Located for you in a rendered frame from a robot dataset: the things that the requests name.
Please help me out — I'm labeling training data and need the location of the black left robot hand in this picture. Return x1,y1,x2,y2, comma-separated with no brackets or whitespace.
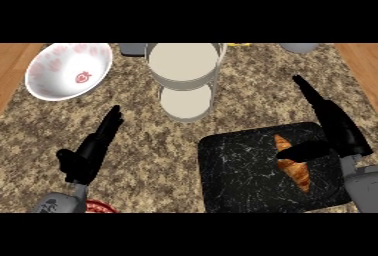
55,105,126,186

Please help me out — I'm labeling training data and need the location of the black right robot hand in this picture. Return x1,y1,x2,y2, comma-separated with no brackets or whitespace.
275,74,375,161

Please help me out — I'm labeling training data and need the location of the golden brown croissant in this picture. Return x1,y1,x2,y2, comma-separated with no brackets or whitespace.
274,133,312,194

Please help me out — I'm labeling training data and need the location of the black marble tray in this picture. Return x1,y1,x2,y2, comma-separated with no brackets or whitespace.
197,121,355,214

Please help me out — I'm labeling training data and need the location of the red round object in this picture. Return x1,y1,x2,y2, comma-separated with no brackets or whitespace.
85,199,120,214

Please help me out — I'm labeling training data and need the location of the white bowl with red print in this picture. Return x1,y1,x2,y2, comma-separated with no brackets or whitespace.
24,43,116,102

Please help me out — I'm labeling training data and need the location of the grey round object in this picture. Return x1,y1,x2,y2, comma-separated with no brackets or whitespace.
278,43,322,54

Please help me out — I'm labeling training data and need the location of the dark grey square object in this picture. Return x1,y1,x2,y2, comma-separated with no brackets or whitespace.
117,43,148,57

